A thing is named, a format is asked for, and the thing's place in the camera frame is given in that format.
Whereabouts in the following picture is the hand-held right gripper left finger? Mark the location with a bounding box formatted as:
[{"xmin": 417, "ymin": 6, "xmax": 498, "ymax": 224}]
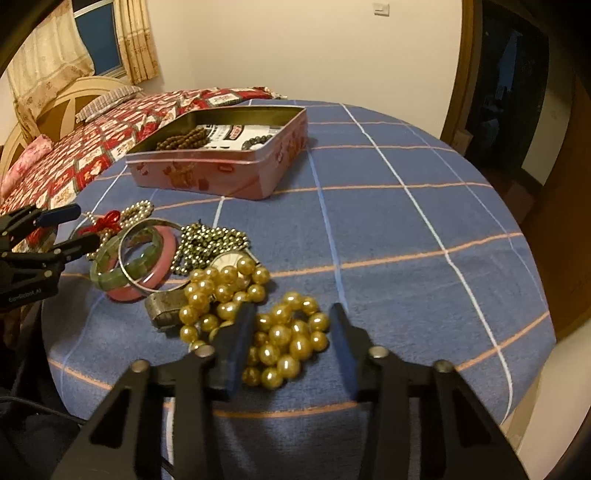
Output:
[{"xmin": 48, "ymin": 302, "xmax": 257, "ymax": 480}]

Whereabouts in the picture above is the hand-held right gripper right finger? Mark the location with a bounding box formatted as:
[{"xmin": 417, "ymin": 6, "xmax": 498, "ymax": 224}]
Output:
[{"xmin": 329, "ymin": 302, "xmax": 529, "ymax": 480}]

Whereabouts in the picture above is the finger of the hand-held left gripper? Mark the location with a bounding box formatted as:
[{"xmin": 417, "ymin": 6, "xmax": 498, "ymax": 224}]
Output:
[
  {"xmin": 0, "ymin": 204, "xmax": 82, "ymax": 250},
  {"xmin": 0, "ymin": 234, "xmax": 101, "ymax": 273}
]

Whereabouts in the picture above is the thin silver bangle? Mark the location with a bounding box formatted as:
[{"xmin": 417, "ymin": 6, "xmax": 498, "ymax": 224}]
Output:
[{"xmin": 117, "ymin": 218, "xmax": 188, "ymax": 294}]

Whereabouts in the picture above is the large gold pearl necklace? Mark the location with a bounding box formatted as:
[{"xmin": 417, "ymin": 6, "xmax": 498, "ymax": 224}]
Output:
[{"xmin": 178, "ymin": 256, "xmax": 331, "ymax": 391}]

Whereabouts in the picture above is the green jade bangle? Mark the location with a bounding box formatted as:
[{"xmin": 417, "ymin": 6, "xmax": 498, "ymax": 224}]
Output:
[{"xmin": 89, "ymin": 225, "xmax": 164, "ymax": 292}]

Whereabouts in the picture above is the small pearl necklace red knot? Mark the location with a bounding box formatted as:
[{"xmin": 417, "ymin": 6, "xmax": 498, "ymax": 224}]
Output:
[{"xmin": 76, "ymin": 200, "xmax": 155, "ymax": 259}]

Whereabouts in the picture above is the pink bangle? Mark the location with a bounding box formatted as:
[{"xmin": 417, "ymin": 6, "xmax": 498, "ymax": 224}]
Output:
[{"xmin": 107, "ymin": 224, "xmax": 178, "ymax": 303}]

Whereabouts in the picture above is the silver metal wristwatch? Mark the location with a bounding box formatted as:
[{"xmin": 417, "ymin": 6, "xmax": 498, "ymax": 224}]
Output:
[{"xmin": 144, "ymin": 249, "xmax": 259, "ymax": 333}]

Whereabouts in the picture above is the silver ball chain necklace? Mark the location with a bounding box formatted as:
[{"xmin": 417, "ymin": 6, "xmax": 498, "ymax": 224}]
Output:
[{"xmin": 171, "ymin": 222, "xmax": 252, "ymax": 275}]

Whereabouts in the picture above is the gold metal tin tray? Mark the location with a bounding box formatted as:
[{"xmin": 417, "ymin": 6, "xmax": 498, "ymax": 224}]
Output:
[{"xmin": 126, "ymin": 105, "xmax": 309, "ymax": 200}]

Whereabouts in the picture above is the pink pillow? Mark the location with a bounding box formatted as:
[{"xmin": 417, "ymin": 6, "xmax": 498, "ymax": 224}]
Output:
[{"xmin": 0, "ymin": 135, "xmax": 55, "ymax": 197}]

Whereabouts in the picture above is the red patchwork bed quilt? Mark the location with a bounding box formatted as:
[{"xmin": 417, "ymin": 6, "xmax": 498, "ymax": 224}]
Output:
[{"xmin": 0, "ymin": 85, "xmax": 287, "ymax": 232}]

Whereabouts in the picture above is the blue plaid tablecloth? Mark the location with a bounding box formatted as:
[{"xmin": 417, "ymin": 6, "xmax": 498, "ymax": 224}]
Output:
[{"xmin": 41, "ymin": 98, "xmax": 557, "ymax": 480}]

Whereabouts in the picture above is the cream wooden headboard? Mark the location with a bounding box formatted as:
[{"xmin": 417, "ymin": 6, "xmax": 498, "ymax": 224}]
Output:
[{"xmin": 0, "ymin": 76, "xmax": 132, "ymax": 162}]

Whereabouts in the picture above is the striped pillow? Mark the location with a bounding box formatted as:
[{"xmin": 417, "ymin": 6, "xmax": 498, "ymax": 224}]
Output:
[{"xmin": 75, "ymin": 84, "xmax": 146, "ymax": 123}]

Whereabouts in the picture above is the cream sheer curtain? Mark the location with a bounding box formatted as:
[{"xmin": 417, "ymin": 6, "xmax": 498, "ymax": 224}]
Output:
[{"xmin": 7, "ymin": 4, "xmax": 95, "ymax": 130}]

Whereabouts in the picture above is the window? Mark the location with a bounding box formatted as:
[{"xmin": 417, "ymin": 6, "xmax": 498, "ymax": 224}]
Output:
[{"xmin": 74, "ymin": 0, "xmax": 127, "ymax": 79}]

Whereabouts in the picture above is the printed paper card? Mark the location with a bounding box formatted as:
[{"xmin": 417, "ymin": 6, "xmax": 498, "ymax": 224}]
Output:
[{"xmin": 194, "ymin": 124, "xmax": 278, "ymax": 151}]

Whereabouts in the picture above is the yellow floral curtain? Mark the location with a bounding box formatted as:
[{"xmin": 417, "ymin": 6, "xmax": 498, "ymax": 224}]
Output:
[{"xmin": 113, "ymin": 0, "xmax": 160, "ymax": 84}]

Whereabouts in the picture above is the wooden door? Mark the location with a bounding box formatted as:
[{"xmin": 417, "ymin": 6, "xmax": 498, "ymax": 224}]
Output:
[{"xmin": 522, "ymin": 69, "xmax": 591, "ymax": 337}]

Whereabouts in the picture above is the black cable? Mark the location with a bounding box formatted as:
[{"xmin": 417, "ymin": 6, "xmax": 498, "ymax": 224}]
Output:
[{"xmin": 0, "ymin": 397, "xmax": 88, "ymax": 425}]

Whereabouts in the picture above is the brown bead bracelet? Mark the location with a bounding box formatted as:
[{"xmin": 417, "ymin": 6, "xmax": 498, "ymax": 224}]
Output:
[{"xmin": 156, "ymin": 128, "xmax": 213, "ymax": 151}]

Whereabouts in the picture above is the dark bead bracelet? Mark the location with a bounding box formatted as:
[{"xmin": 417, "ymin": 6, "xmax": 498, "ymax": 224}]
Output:
[{"xmin": 241, "ymin": 134, "xmax": 280, "ymax": 151}]

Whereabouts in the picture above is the wooden door frame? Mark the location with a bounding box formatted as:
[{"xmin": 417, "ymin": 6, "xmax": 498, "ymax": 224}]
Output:
[{"xmin": 438, "ymin": 0, "xmax": 485, "ymax": 144}]

